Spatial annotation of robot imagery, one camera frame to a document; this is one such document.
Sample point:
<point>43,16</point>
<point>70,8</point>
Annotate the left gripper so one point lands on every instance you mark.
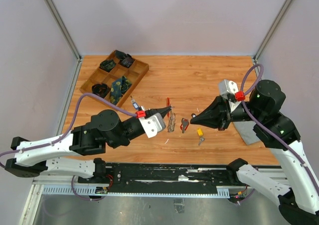
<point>162,111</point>

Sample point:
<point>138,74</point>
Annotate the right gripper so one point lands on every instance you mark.
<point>215,112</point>

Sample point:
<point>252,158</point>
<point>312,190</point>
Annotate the key with red tag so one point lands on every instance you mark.
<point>184,125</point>

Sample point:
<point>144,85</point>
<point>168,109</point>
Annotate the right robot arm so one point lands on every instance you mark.
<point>298,202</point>

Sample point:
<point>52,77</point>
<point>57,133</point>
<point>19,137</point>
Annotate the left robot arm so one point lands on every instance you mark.
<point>53,156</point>

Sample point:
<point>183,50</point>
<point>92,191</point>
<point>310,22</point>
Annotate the key with yellow tag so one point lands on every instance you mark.
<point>201,136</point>

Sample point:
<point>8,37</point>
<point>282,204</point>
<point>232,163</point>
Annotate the key with blue tag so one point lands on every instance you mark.
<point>134,103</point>

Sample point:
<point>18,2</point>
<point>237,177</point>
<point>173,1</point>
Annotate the grey foam pad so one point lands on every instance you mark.
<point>245,130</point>

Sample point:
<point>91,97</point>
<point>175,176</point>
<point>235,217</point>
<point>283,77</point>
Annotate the blue tie yellow flowers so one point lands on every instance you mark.
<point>118,88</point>

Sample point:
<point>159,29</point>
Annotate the wooden compartment tray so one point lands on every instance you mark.
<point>135,74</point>

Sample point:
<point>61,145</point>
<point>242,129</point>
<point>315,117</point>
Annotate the dark tie purple pattern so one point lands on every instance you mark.
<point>127,62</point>

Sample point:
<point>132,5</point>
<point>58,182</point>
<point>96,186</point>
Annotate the dark tie orange flowers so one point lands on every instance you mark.
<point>101,90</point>

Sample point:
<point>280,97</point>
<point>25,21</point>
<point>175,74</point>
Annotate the dark folded tie back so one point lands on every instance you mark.
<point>121,55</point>

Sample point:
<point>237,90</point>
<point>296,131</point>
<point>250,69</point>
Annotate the green patterned rolled tie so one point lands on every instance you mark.
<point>107,65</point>

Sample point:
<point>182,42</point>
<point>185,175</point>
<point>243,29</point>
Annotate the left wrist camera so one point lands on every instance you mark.
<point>153,125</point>

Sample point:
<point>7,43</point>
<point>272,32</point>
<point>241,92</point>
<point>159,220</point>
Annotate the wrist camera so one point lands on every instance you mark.
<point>228,89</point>
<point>153,125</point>

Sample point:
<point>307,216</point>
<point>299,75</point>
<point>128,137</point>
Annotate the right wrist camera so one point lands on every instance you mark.
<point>228,89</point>

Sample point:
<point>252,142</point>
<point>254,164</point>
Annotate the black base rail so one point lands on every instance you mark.
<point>162,179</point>

